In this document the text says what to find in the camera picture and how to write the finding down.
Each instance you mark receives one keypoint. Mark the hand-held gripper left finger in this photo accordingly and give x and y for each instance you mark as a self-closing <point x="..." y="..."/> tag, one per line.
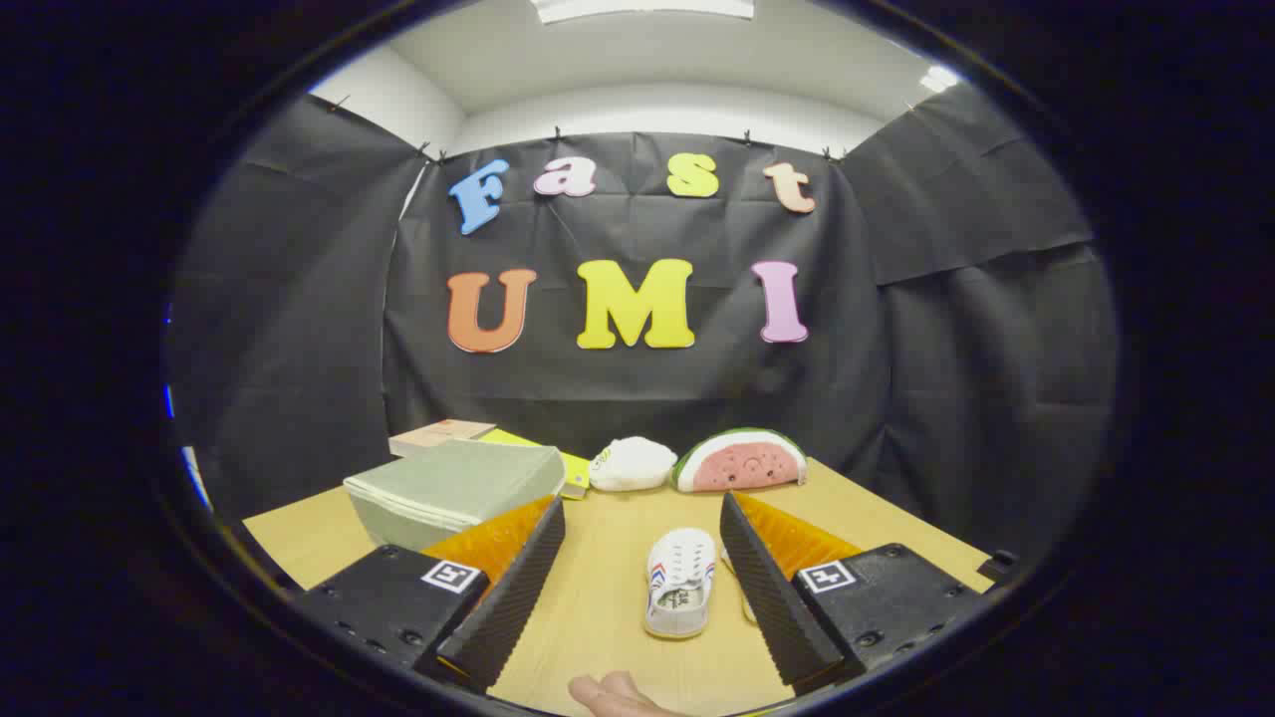
<point x="518" y="588"/>

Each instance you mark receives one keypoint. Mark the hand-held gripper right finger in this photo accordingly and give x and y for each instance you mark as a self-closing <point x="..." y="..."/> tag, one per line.
<point x="772" y="588"/>

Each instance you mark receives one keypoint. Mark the white canvas shoe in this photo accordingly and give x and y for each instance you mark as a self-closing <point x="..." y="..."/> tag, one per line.
<point x="680" y="588"/>
<point x="749" y="605"/>

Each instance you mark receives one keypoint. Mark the beige fabric storage box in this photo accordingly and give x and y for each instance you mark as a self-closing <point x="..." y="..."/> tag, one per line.
<point x="448" y="478"/>

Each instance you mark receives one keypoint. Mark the yellow book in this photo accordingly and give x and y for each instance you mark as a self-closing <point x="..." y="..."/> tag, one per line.
<point x="576" y="474"/>

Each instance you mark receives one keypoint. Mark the watermelon slice plush toy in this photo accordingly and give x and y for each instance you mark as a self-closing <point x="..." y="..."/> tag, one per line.
<point x="742" y="463"/>

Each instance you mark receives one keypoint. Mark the white plush toy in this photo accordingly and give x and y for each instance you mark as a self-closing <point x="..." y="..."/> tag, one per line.
<point x="633" y="464"/>

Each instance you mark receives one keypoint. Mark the beige book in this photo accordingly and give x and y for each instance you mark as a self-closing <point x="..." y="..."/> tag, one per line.
<point x="438" y="435"/>

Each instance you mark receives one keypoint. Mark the small ceiling light panel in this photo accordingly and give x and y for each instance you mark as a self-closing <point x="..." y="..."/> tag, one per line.
<point x="939" y="79"/>

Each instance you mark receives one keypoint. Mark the long ceiling light panel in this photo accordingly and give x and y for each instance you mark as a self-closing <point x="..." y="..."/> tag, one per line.
<point x="642" y="8"/>

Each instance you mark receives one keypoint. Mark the black table edge bracket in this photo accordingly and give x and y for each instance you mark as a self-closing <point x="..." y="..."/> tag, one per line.
<point x="999" y="565"/>

